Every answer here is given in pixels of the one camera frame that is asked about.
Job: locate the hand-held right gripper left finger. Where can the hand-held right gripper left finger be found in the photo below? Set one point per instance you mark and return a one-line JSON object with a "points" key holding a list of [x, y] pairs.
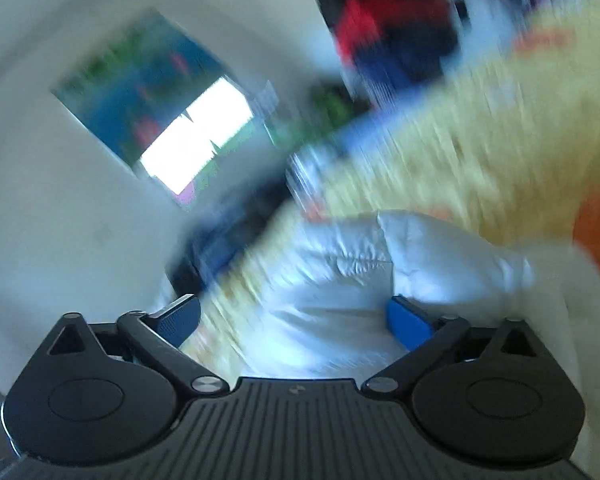
{"points": [[180, 320]]}

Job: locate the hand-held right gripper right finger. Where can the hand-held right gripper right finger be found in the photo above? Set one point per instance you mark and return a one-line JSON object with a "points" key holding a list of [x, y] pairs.
{"points": [[407, 325]]}

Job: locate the white puffer jacket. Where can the white puffer jacket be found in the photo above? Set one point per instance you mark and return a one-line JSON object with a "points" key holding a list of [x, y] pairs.
{"points": [[340, 270]]}

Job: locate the pile of dark clothes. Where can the pile of dark clothes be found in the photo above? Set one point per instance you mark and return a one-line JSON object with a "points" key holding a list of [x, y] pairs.
{"points": [[220, 245]]}

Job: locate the heap of colourful clothes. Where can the heap of colourful clothes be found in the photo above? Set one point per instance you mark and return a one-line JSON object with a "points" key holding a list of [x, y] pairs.
{"points": [[380, 25]]}

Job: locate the window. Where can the window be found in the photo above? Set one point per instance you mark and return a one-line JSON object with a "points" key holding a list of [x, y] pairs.
{"points": [[195, 135]]}

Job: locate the white plastic bag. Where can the white plastic bag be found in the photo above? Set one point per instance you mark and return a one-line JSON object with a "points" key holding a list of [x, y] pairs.
{"points": [[305, 170]]}

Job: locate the yellow floral bed sheet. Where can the yellow floral bed sheet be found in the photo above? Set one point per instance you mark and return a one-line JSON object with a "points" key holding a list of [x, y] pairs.
{"points": [[505, 135]]}

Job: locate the green plastic stool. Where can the green plastic stool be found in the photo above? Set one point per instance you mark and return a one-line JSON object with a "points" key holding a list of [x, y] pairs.
{"points": [[325, 105]]}

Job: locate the blue lotus flower curtain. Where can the blue lotus flower curtain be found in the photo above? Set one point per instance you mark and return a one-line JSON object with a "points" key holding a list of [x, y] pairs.
{"points": [[120, 90]]}

